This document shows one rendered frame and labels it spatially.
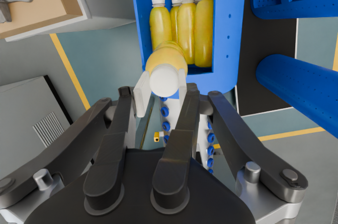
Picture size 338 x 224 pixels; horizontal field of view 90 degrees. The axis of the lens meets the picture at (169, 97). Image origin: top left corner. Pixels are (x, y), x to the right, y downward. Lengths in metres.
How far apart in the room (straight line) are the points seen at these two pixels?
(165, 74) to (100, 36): 1.56
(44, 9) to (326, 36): 2.01
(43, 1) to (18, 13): 0.08
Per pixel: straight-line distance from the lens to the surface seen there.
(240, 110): 1.77
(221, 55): 0.41
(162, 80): 0.22
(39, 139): 1.85
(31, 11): 0.65
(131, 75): 1.74
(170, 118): 0.80
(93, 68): 1.85
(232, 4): 0.42
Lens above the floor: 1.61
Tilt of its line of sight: 66 degrees down
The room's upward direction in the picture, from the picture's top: 175 degrees counter-clockwise
